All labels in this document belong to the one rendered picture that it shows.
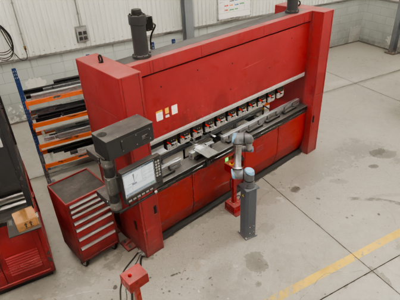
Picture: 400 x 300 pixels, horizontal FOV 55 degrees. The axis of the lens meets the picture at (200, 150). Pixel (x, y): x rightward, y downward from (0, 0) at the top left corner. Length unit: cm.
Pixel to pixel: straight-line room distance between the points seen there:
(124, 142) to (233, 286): 210
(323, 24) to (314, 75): 75
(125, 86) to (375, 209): 377
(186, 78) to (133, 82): 86
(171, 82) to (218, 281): 227
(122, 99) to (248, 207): 201
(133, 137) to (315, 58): 340
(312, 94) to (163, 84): 277
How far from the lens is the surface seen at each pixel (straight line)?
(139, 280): 365
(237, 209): 534
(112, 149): 334
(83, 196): 433
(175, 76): 424
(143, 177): 365
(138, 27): 394
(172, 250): 491
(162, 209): 473
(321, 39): 588
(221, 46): 458
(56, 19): 824
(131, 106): 373
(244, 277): 460
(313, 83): 612
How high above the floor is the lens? 354
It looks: 32 degrees down
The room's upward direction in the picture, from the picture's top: 3 degrees counter-clockwise
